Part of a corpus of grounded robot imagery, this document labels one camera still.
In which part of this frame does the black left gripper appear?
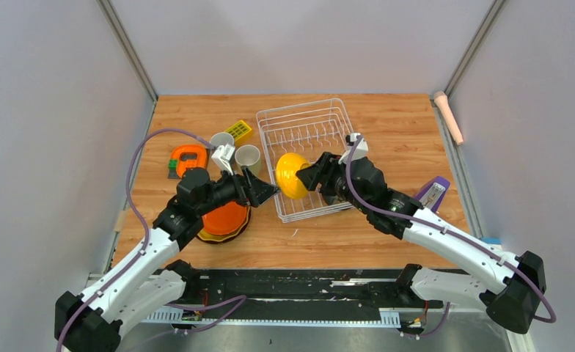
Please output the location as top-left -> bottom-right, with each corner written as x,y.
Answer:
196,163 -> 280,216

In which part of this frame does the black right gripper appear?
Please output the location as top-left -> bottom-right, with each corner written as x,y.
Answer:
296,153 -> 370,216

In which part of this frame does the yellow ribbed bowl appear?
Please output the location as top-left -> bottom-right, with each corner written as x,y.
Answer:
274,153 -> 310,199

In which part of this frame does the light green mug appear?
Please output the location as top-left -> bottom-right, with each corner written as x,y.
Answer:
235,144 -> 261,176

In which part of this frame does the orange plate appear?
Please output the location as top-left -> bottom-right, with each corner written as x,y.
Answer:
202,202 -> 248,235

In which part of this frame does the blue dotted mug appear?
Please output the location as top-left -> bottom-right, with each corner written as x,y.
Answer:
210,132 -> 235,151

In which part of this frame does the yellow dotted plate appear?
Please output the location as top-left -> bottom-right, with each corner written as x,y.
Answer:
197,208 -> 251,244

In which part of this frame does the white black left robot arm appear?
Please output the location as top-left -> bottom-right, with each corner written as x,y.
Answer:
54,168 -> 280,351

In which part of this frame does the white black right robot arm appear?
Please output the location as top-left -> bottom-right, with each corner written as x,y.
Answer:
295,152 -> 546,334

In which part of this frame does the yellow toy block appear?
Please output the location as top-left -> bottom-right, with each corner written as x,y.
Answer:
225,120 -> 254,147

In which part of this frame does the white blue toy block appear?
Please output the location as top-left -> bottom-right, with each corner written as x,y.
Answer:
481,237 -> 501,246

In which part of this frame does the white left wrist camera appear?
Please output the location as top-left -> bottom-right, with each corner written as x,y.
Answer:
211,144 -> 235,175

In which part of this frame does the white wire dish rack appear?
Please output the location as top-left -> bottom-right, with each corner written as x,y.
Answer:
256,98 -> 354,223

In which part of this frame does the orange handle toy on pad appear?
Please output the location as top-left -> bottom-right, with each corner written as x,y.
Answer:
167,144 -> 209,179

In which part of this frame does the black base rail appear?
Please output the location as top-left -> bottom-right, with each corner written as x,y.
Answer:
138,268 -> 482,329

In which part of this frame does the pink cylinder handle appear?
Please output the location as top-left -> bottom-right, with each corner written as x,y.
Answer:
433,91 -> 464,145

